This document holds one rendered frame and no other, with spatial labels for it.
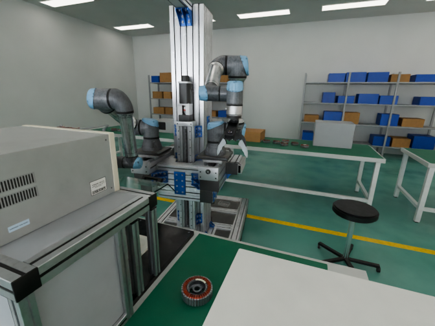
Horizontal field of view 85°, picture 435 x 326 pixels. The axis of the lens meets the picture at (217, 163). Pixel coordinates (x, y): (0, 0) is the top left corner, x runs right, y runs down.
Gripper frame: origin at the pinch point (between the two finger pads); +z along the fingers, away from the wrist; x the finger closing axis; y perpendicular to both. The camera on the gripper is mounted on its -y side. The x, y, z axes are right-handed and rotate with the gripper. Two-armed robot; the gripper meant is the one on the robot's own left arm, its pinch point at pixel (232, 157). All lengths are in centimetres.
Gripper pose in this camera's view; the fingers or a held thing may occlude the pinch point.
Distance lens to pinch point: 115.2
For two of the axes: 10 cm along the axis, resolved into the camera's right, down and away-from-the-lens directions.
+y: 2.2, -2.7, 9.4
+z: -0.2, 9.6, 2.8
